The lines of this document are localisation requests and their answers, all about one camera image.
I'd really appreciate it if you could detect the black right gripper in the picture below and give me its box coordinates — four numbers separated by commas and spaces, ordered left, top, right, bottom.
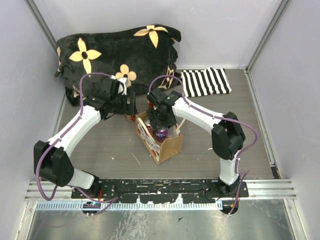
147, 106, 178, 132

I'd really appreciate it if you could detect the red cola can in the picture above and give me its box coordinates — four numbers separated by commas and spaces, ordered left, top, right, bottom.
144, 118, 154, 136
147, 100, 157, 110
125, 114, 136, 122

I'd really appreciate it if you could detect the purple fanta can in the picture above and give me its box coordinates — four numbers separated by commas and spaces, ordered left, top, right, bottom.
155, 126, 169, 143

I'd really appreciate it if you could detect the burlap watermelon canvas bag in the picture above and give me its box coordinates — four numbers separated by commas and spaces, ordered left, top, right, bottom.
135, 112, 184, 165

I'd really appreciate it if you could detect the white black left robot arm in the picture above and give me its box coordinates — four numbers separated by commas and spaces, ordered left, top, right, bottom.
33, 75, 137, 201

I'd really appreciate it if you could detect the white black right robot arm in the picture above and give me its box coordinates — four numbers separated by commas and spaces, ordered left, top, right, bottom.
146, 89, 246, 197

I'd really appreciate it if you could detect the black floral plush blanket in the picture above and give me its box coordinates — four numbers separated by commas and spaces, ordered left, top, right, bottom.
54, 24, 182, 106

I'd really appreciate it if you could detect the black white striped cloth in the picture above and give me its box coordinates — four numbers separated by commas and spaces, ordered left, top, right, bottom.
181, 67, 232, 98

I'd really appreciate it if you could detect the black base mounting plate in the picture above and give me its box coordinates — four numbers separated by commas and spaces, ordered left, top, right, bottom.
71, 178, 251, 204

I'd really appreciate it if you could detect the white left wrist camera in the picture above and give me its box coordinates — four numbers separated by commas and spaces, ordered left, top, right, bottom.
111, 75, 129, 96

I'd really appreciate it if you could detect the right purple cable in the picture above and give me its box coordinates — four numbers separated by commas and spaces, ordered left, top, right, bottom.
148, 74, 259, 217

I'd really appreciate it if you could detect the purple cable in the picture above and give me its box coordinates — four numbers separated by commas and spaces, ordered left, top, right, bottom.
35, 72, 123, 217
148, 74, 259, 217

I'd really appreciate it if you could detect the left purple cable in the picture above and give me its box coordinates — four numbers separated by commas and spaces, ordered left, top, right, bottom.
35, 72, 123, 217

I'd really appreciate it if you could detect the white slotted cable duct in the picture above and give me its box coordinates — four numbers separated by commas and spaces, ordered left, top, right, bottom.
35, 201, 223, 211

